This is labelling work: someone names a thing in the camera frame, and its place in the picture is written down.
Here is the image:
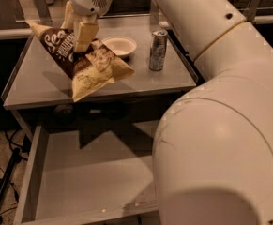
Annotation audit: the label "silver drink can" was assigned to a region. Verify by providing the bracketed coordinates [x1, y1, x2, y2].
[149, 29, 168, 71]

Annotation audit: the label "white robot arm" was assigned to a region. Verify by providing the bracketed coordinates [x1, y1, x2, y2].
[152, 0, 273, 225]

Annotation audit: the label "black floor cables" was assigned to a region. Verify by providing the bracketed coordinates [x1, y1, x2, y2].
[0, 128, 29, 218]

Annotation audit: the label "grey counter cabinet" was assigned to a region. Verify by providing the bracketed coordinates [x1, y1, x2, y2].
[1, 15, 199, 143]

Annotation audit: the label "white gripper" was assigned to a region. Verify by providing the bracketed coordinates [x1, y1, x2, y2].
[61, 0, 113, 53]

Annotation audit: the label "white horizontal rail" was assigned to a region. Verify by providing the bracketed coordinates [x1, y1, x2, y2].
[0, 15, 273, 40]

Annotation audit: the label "white bowl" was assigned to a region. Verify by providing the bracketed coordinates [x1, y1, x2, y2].
[102, 37, 137, 59]

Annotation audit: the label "black metal floor bar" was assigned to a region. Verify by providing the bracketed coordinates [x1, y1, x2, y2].
[0, 148, 20, 206]

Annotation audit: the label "brown chip bag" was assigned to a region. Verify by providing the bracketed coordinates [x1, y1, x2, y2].
[28, 22, 134, 102]

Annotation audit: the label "grey open drawer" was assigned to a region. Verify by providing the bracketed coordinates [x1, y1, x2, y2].
[14, 121, 158, 225]

